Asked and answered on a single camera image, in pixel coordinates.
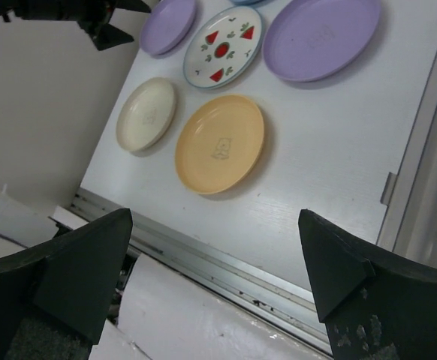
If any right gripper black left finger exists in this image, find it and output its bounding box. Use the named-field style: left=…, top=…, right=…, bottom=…
left=0, top=208, right=133, bottom=359

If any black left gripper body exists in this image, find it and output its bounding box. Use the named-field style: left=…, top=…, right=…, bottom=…
left=0, top=0, right=151, bottom=51

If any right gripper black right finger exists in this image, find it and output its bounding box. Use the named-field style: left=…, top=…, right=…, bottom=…
left=298, top=209, right=437, bottom=359

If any purple plate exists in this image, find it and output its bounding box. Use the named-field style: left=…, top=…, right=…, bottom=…
left=139, top=0, right=198, bottom=56
left=262, top=0, right=381, bottom=83

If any cream plastic plate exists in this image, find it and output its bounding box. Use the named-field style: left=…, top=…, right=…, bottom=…
left=116, top=77, right=176, bottom=153

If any white watermelon pattern plate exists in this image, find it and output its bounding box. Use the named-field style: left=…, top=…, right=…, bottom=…
left=182, top=6, right=264, bottom=89

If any blue plastic plate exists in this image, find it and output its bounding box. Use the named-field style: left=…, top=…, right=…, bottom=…
left=230, top=0, right=265, bottom=5

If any orange plastic plate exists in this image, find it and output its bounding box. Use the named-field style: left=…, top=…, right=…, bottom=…
left=175, top=94, right=265, bottom=195

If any aluminium rail frame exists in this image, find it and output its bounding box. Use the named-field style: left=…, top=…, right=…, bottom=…
left=71, top=189, right=332, bottom=357

